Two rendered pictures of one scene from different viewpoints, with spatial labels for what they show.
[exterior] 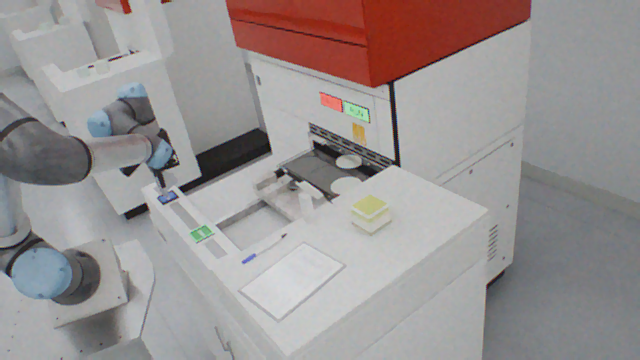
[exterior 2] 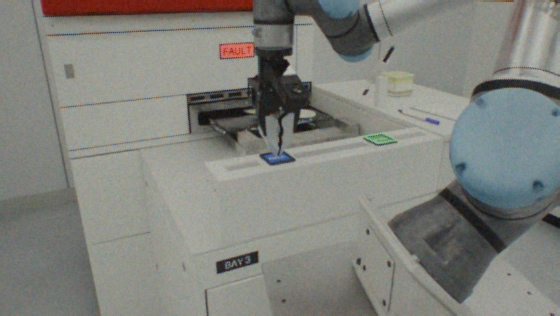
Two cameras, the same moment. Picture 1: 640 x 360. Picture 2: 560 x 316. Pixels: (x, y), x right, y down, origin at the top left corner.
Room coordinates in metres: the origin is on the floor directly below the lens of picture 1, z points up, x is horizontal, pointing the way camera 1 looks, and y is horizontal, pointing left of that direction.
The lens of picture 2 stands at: (1.17, 1.28, 1.28)
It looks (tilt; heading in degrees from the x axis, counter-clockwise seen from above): 22 degrees down; 276
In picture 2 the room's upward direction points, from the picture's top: straight up
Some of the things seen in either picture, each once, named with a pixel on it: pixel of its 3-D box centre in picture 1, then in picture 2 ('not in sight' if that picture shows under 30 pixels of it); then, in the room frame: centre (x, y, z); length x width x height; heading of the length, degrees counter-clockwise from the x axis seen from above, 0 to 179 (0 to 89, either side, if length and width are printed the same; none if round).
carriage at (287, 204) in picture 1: (291, 205); (298, 141); (1.23, 0.11, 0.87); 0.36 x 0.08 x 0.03; 31
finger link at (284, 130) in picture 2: (169, 183); (280, 130); (1.25, 0.46, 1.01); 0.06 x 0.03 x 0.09; 122
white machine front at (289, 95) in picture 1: (315, 113); (198, 78); (1.55, -0.02, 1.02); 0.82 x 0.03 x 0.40; 31
